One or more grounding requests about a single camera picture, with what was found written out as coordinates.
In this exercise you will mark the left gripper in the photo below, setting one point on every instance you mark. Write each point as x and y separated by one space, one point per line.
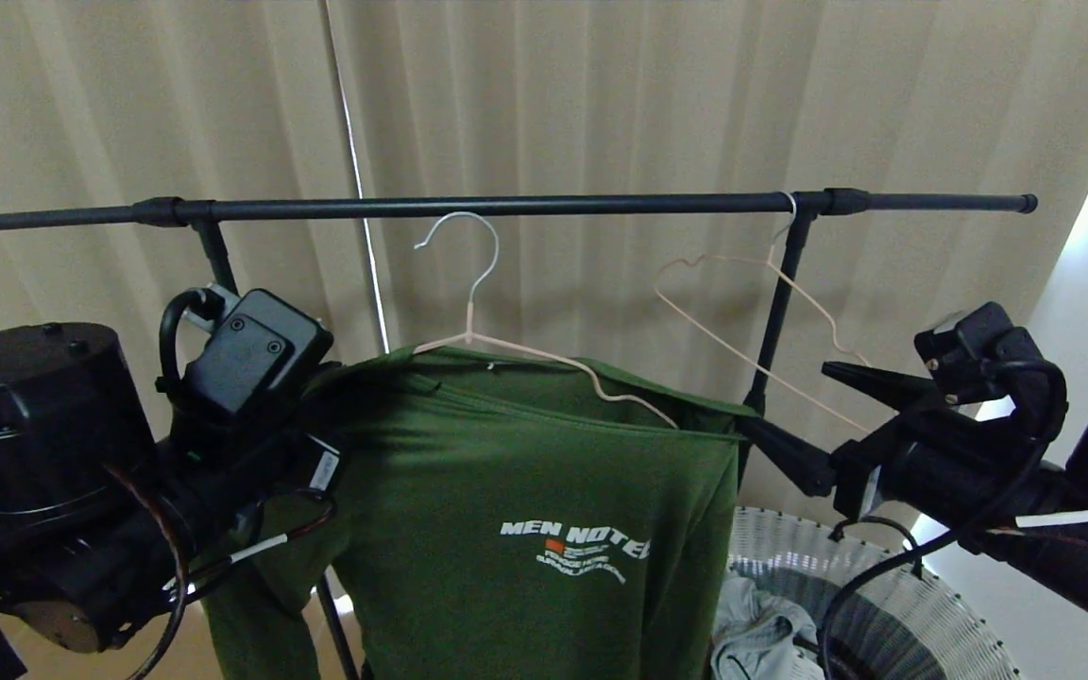
110 567

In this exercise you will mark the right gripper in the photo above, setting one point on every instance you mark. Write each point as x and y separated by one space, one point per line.
950 472

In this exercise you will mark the green long-sleeved shirt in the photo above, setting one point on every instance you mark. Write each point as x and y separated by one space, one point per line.
506 453

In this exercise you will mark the pink clothes hanger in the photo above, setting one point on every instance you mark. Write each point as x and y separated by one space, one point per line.
470 331
771 257

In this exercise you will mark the white laundry basket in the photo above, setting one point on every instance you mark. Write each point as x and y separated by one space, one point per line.
931 604

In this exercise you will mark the black clothes rack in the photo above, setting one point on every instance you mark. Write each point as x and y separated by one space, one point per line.
506 205

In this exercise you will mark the pale grey garment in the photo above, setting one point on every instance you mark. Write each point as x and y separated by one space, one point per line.
752 623

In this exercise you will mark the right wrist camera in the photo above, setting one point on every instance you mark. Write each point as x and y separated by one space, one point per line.
978 349

